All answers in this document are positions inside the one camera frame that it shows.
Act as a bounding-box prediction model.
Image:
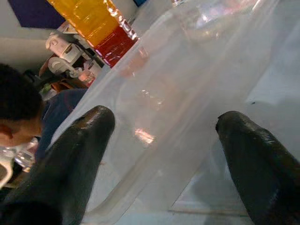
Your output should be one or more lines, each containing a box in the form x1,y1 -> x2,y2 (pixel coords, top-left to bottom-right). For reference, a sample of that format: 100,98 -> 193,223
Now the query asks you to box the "person in blue shirt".
0,63 -> 89,165

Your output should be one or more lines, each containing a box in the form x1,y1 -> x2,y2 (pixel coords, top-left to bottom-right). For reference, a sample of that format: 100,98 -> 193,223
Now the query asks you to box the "clear plastic storage box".
46,0 -> 300,225

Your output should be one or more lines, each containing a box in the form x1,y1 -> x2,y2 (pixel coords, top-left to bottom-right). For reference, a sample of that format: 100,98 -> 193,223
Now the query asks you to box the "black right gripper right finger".
215,110 -> 300,225

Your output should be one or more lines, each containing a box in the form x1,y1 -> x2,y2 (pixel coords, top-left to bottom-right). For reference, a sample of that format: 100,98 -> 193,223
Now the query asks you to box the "dark blue panel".
7,0 -> 67,29

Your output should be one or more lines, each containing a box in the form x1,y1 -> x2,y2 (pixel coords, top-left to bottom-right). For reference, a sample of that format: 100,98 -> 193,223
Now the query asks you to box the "orange and red drink bottle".
46,0 -> 141,69

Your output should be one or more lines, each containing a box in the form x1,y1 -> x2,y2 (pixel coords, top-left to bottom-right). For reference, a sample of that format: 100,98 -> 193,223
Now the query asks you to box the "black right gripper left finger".
0,105 -> 116,225

